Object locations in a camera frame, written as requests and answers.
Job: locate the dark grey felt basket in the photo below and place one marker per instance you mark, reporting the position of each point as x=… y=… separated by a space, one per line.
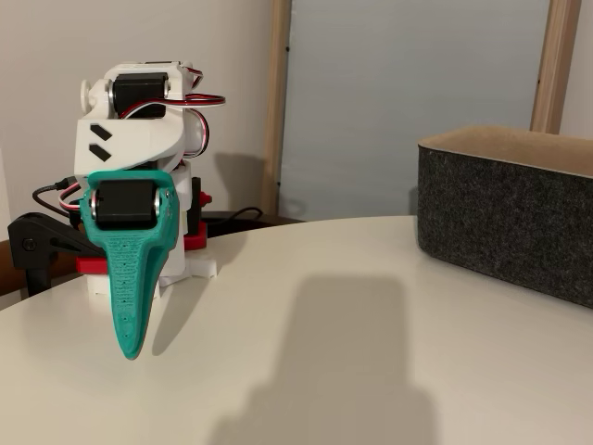
x=486 y=218

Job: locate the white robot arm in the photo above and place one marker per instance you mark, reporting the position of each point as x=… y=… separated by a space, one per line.
x=139 y=139

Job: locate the teal gripper black servo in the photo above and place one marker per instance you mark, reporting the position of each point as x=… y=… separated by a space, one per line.
x=124 y=206

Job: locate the light wooden post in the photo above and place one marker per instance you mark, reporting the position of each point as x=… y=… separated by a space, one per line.
x=553 y=69
x=277 y=116

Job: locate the black clamp with red knob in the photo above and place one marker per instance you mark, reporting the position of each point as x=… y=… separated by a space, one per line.
x=197 y=238

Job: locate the large black red clamp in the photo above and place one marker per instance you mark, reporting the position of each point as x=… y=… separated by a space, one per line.
x=28 y=245

